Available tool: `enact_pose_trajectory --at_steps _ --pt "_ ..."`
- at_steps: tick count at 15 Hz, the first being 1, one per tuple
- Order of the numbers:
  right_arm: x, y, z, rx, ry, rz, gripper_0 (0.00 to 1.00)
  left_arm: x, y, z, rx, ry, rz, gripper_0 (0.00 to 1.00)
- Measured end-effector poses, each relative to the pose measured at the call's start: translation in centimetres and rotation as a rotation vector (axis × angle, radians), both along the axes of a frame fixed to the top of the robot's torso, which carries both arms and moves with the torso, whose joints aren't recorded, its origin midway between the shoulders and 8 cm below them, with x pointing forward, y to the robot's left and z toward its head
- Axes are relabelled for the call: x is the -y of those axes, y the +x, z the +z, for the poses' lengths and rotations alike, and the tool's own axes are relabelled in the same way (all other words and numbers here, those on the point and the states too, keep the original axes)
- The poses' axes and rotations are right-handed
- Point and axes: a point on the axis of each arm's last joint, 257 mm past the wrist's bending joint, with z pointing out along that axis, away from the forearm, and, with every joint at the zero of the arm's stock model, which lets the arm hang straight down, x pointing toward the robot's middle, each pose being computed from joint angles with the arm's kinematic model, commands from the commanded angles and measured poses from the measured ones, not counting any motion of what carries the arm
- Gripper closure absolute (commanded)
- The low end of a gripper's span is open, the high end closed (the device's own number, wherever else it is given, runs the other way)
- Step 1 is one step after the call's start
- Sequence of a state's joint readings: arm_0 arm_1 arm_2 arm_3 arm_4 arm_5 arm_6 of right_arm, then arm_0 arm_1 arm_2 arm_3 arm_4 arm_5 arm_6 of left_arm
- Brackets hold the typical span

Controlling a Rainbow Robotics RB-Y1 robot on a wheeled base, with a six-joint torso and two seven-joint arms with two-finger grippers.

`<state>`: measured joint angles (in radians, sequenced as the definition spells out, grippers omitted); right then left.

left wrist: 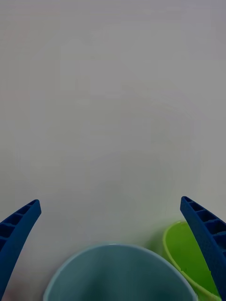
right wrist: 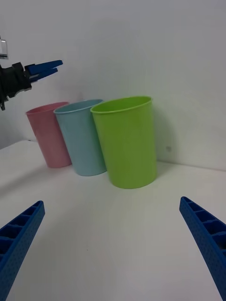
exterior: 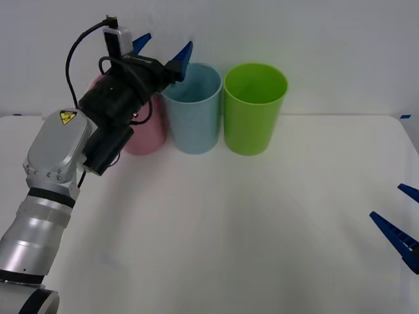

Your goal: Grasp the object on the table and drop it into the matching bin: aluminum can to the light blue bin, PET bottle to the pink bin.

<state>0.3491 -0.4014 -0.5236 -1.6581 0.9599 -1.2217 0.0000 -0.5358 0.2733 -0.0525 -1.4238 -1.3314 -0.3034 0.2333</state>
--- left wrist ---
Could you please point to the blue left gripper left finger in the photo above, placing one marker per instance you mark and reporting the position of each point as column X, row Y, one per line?
column 14, row 235

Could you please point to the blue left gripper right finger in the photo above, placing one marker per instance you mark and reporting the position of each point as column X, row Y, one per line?
column 207, row 237

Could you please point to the green plastic bin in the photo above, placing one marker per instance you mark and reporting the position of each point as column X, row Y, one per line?
column 186, row 254

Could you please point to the pale blue plastic bin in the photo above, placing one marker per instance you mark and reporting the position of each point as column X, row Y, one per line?
column 120, row 275

